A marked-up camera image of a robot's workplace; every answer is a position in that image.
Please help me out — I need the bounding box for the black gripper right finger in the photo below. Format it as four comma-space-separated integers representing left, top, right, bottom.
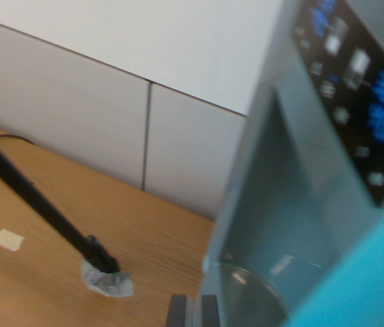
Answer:
200, 294, 221, 327

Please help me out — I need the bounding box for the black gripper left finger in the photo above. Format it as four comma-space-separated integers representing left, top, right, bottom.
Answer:
166, 294, 189, 327

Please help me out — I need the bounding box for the round water dispenser base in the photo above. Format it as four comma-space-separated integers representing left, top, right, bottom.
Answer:
217, 262, 290, 327

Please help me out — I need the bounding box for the beige masking tape piece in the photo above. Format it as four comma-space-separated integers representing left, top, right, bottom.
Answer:
0, 228, 26, 253

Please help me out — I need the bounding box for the black tripod pole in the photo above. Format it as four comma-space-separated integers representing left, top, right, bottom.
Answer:
0, 98, 121, 275

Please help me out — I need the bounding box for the black temperature display panel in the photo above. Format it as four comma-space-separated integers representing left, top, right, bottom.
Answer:
290, 0, 384, 208

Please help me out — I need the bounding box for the gray duct tape wad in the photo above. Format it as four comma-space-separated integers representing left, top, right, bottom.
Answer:
81, 257, 135, 299

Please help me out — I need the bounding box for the teal fridge door handle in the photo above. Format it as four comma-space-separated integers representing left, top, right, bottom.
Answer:
280, 190, 384, 327

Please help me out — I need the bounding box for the thin black cable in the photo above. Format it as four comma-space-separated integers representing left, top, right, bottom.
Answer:
0, 134, 35, 146

